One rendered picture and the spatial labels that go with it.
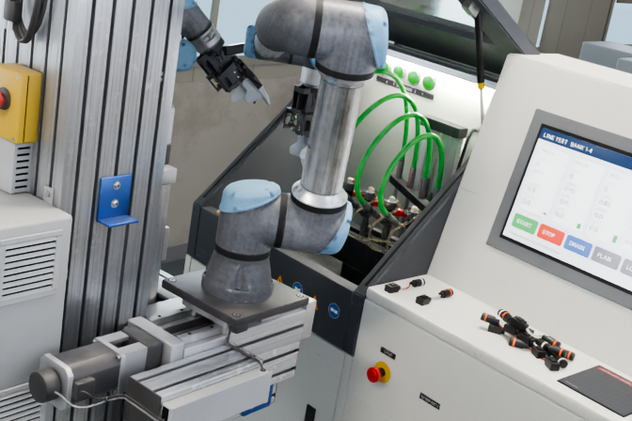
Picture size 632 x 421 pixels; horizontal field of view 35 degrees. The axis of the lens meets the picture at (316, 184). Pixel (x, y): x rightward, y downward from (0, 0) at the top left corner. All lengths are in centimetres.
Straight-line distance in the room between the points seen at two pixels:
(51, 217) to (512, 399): 102
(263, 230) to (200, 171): 292
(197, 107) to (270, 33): 293
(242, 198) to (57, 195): 36
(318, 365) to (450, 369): 43
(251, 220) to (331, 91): 31
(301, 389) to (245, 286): 65
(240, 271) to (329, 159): 30
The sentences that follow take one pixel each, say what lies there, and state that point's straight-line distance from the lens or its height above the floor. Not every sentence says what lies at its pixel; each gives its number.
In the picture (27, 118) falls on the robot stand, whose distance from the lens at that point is 191.
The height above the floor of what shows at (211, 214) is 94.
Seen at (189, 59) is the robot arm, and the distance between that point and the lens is 238.
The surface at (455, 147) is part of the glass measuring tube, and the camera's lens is 285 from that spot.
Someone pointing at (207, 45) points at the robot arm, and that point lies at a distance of 255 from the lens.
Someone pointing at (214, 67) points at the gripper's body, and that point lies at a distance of 257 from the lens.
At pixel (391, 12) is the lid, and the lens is 286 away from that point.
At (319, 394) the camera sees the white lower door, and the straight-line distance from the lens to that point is 261.
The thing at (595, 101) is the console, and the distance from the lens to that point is 240.
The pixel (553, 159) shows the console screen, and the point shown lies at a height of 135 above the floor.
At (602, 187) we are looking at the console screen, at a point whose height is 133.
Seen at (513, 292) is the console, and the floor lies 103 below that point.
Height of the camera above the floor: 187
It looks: 16 degrees down
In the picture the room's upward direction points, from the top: 10 degrees clockwise
